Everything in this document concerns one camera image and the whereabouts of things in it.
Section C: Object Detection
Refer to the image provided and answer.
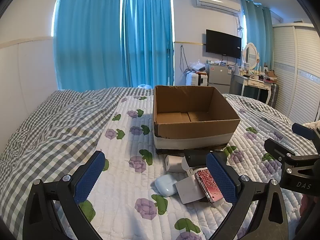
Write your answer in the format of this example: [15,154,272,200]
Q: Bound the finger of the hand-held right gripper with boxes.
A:
[264,138,297,167]
[292,123,320,153]

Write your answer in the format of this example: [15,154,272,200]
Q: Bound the grey small fridge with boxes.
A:
[208,64,235,94]

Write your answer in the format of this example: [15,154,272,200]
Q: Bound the white dressing table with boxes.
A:
[241,74,274,105]

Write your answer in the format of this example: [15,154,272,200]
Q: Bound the black cylindrical device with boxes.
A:
[184,150,227,168]

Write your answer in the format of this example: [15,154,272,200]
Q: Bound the white earbud case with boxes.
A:
[154,174,178,197]

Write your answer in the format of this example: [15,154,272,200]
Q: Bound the dark hanging cable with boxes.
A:
[179,44,190,73]

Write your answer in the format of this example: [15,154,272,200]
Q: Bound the white hard suitcase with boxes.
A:
[185,71,208,87]

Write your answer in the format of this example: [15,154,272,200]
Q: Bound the person's right hand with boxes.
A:
[300,194,320,221]

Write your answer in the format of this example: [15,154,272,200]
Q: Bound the row of cosmetic bottles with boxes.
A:
[240,62,278,83]

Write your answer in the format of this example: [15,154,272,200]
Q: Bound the white floral quilt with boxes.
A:
[82,94,310,240]

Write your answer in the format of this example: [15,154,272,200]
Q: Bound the assorted small packages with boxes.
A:
[206,59,234,67]

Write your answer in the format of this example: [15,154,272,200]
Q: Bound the white oval mirror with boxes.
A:
[242,42,258,70]

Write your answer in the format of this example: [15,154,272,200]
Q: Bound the cream frilly cloth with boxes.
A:
[304,120,320,130]

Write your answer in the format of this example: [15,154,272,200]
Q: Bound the grey suitcase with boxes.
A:
[267,82,280,109]

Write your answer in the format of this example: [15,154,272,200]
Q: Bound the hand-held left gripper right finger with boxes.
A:
[205,151,297,240]

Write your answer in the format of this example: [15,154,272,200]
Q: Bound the black wall television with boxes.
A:
[206,29,242,59]

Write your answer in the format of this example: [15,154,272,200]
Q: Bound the white air conditioner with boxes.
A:
[194,0,242,17]

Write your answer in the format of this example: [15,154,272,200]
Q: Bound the white charger block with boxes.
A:
[164,155,187,173]

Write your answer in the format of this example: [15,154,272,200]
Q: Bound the blue curtain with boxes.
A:
[241,0,274,74]
[121,0,174,88]
[52,0,125,90]

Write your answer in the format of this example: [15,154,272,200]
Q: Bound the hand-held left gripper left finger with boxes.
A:
[23,151,106,240]

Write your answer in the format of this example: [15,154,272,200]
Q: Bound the red patterned metal case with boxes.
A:
[195,169,224,203]

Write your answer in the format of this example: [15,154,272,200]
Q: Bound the brown cardboard box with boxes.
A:
[152,85,241,151]

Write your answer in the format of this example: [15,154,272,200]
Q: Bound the white slatted wardrobe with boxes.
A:
[272,22,320,124]

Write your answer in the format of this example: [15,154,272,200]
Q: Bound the bed with floral quilt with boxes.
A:
[0,87,304,233]

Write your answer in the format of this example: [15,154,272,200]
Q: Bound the white small box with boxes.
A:
[174,174,208,205]

